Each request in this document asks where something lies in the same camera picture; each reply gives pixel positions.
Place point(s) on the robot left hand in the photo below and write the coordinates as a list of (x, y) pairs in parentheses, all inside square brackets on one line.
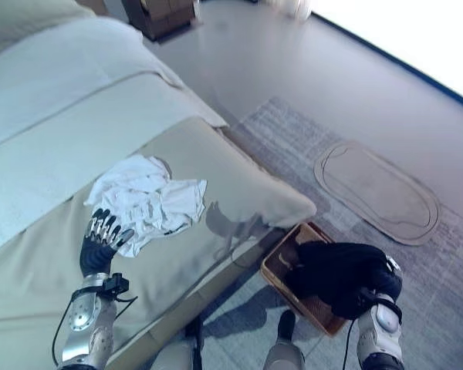
[(96, 254)]

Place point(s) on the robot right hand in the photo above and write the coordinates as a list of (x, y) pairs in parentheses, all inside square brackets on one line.
[(391, 279)]

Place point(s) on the black garment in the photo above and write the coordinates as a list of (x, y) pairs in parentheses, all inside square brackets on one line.
[(332, 270)]

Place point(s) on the white garment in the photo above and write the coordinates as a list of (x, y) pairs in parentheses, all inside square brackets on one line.
[(150, 204)]

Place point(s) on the robot left silver arm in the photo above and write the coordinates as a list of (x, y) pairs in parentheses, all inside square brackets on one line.
[(86, 320)]

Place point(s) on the robot right silver arm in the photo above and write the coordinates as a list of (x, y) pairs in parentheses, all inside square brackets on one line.
[(380, 327)]

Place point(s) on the beige oval floor mat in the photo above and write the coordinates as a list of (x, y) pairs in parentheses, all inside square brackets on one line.
[(378, 192)]

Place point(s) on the brown wicker basket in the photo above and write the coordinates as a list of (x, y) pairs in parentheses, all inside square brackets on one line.
[(281, 258)]

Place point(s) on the robot right silver leg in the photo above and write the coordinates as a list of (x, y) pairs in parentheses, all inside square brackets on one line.
[(283, 343)]

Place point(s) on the robot silver leg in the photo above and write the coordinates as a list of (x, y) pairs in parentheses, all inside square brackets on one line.
[(283, 343), (171, 356)]

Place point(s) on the robot left silver leg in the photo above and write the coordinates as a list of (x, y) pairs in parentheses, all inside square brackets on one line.
[(171, 356)]

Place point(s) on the beige bed runner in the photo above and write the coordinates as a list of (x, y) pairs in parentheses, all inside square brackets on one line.
[(200, 154)]

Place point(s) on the bed with white duvet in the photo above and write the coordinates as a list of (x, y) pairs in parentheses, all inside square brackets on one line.
[(61, 96)]

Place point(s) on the grey striped rug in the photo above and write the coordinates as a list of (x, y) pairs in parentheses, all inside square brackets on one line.
[(285, 154)]

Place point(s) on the brown wooden nightstand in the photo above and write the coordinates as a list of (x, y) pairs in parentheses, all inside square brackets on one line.
[(158, 17)]

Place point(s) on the beige pillow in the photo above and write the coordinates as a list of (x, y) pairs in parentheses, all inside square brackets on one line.
[(19, 19)]

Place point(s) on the dark window frame strip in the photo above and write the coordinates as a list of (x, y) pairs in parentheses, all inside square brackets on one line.
[(401, 58)]

